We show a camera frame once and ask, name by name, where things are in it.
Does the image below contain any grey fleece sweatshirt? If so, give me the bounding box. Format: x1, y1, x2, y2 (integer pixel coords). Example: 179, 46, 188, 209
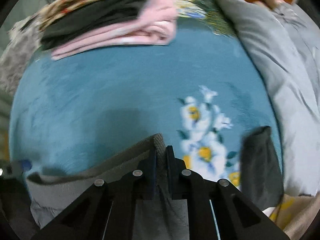
26, 133, 189, 239

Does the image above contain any dark grey white garment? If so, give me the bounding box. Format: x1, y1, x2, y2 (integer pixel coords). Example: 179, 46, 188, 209
240, 126, 284, 217

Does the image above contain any beige printed sweatshirt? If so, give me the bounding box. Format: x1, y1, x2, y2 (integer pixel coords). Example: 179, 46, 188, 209
269, 192, 319, 239

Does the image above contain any teal floral bed blanket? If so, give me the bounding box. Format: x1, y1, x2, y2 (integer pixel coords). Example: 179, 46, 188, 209
9, 0, 282, 185

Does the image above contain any grey patterned fabric pile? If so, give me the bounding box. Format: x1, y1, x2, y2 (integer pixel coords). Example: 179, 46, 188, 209
1, 14, 41, 95

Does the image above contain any light blue floral quilt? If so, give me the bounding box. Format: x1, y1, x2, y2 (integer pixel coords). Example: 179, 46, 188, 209
218, 0, 319, 196

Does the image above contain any pink folded garment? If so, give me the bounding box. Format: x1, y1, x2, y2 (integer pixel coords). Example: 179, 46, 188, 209
51, 0, 178, 61

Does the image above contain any black folded garment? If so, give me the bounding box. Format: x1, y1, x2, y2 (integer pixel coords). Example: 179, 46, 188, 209
41, 0, 147, 50

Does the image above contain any pink pillow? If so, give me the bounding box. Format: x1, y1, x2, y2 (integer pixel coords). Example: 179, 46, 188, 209
253, 0, 285, 10

